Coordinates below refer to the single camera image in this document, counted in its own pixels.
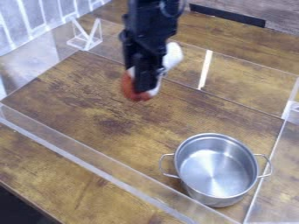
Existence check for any clear acrylic triangle bracket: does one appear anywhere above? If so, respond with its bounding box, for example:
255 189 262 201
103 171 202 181
67 18 103 51

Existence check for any clear acrylic enclosure panel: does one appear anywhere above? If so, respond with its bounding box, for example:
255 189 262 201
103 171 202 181
0 100 299 224

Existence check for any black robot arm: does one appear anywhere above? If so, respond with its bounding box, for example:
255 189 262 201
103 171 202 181
119 0 186 94

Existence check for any silver pot with handles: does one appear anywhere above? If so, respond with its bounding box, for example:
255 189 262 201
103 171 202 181
159 133 274 208

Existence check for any black bar on table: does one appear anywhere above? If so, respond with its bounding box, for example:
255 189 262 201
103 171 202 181
190 3 267 28

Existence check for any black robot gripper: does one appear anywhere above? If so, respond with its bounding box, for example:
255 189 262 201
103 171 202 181
119 5 179 93

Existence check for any plush mushroom brown white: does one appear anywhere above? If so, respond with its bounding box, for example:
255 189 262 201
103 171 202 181
122 42 183 102

